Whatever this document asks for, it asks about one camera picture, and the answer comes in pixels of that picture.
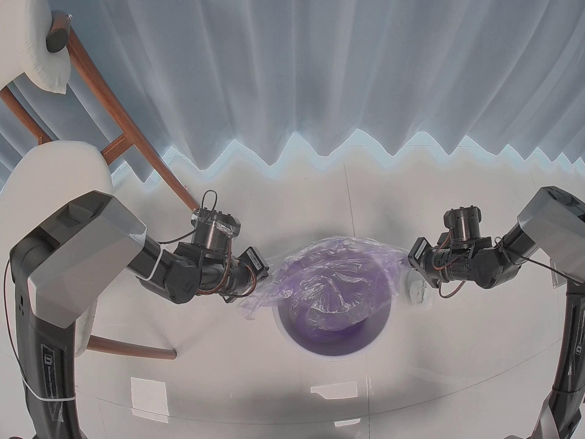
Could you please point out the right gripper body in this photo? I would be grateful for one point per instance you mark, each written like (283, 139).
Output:
(457, 268)

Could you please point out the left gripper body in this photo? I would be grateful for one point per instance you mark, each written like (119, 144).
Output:
(237, 281)

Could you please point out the purple plastic bag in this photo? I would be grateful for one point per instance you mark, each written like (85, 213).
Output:
(329, 263)

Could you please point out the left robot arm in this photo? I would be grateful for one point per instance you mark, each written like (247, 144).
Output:
(82, 254)

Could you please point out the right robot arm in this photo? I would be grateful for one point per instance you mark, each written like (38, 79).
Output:
(539, 227)

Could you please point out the white trash bin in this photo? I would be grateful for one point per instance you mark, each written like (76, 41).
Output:
(387, 313)

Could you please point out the crumpled white paper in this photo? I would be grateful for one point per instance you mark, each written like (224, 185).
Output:
(418, 293)

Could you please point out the pale blue curtain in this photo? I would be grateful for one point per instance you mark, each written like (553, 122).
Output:
(320, 39)

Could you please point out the wooden chair with white cushions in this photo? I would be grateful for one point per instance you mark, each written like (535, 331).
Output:
(36, 25)

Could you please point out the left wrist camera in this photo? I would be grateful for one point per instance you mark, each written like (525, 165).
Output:
(253, 261)

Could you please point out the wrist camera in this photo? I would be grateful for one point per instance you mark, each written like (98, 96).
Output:
(422, 268)
(253, 261)

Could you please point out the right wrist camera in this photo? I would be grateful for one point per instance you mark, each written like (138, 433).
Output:
(422, 268)

